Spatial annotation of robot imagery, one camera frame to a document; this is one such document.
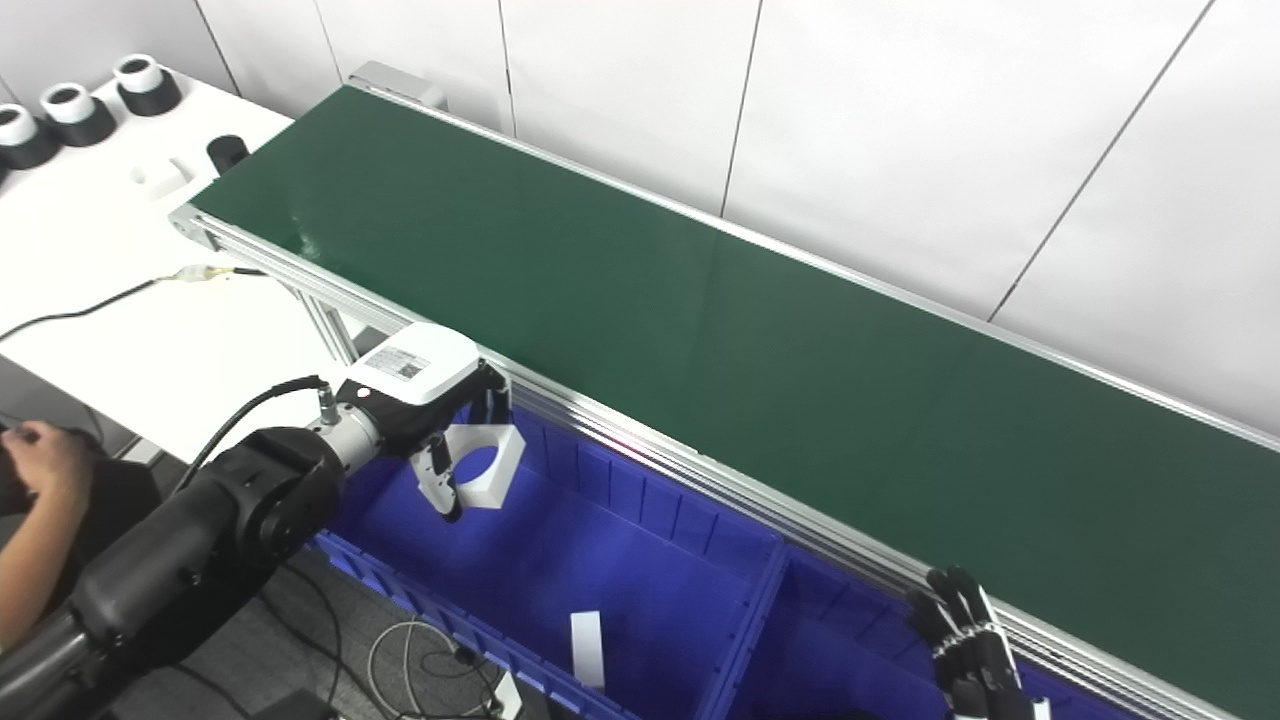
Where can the bare person hand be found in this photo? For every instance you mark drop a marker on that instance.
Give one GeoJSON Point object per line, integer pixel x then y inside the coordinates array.
{"type": "Point", "coordinates": [50, 460]}

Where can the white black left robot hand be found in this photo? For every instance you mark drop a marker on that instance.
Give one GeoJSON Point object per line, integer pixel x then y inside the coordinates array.
{"type": "Point", "coordinates": [415, 365]}

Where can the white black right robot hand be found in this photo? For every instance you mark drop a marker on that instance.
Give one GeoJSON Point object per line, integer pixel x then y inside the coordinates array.
{"type": "Point", "coordinates": [975, 650]}

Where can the white square part with hole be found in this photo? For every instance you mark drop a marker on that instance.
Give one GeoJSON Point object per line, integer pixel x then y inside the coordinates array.
{"type": "Point", "coordinates": [505, 470]}

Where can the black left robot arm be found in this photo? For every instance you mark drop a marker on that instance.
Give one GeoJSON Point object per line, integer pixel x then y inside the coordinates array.
{"type": "Point", "coordinates": [200, 540]}

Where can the bare person forearm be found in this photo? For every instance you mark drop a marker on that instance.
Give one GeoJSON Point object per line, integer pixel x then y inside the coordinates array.
{"type": "Point", "coordinates": [35, 560]}

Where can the aluminium conveyor leg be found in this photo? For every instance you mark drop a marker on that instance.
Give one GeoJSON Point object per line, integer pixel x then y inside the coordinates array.
{"type": "Point", "coordinates": [335, 325]}

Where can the blue plastic bin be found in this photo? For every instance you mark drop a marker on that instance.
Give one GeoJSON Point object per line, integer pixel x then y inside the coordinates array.
{"type": "Point", "coordinates": [620, 560]}
{"type": "Point", "coordinates": [820, 650]}

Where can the grey conveyor motor box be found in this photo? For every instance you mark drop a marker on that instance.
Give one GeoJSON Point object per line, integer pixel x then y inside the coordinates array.
{"type": "Point", "coordinates": [395, 85]}

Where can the green conveyor belt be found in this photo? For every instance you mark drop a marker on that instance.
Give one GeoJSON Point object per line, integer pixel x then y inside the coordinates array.
{"type": "Point", "coordinates": [700, 350]}
{"type": "Point", "coordinates": [700, 478]}

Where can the white block part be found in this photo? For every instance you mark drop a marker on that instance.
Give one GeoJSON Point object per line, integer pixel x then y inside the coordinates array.
{"type": "Point", "coordinates": [165, 180]}

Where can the white flat part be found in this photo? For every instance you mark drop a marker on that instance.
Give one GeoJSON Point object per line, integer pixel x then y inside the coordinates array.
{"type": "Point", "coordinates": [588, 650]}

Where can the small black cylinder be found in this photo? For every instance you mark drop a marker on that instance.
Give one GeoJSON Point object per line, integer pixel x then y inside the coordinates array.
{"type": "Point", "coordinates": [227, 155]}

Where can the white power strip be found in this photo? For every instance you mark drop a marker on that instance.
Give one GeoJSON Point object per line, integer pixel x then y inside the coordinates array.
{"type": "Point", "coordinates": [508, 697]}

